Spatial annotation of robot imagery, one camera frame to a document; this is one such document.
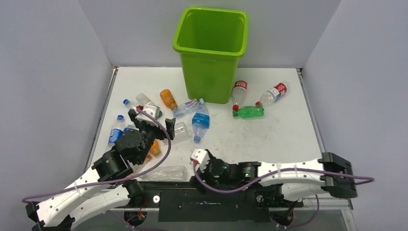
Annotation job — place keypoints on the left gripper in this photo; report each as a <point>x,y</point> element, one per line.
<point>159,132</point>

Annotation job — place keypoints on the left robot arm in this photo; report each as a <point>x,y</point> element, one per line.
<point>108,183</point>

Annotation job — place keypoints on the red label bottle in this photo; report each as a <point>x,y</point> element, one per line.
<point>238,94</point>
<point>273,94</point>

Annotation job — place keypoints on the crushed light blue label bottle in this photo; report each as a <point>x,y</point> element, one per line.
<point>200,123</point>

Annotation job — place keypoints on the green plastic bottle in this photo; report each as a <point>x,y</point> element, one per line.
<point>249,112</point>

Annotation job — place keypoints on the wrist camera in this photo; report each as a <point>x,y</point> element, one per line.
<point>151,110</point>
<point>201,157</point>

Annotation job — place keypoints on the green plastic bin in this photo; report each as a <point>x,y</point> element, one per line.
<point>210,43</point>

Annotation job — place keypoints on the small orange juice bottle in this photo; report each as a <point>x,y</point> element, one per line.
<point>168,99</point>

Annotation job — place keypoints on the clear jar silver lid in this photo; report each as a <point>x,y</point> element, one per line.
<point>181,132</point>

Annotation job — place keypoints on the small orange label bottle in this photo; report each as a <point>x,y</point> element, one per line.
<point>155,149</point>

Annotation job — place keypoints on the blue label water bottle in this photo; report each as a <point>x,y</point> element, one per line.
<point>130,105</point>

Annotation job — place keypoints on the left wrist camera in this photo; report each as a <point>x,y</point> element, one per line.
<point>151,110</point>

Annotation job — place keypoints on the blue cap water bottle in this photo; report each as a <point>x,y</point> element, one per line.
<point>116,131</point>

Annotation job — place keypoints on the crushed purple label clear bottle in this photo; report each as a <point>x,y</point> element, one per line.
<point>187,107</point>

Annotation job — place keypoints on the coffee bottle green cap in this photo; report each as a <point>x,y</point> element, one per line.
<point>142,99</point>

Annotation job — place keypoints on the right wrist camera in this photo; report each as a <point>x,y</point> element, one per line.
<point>201,157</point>

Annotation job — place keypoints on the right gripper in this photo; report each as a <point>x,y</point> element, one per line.
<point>203,175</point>

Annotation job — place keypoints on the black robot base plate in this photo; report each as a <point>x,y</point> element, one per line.
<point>181,202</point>

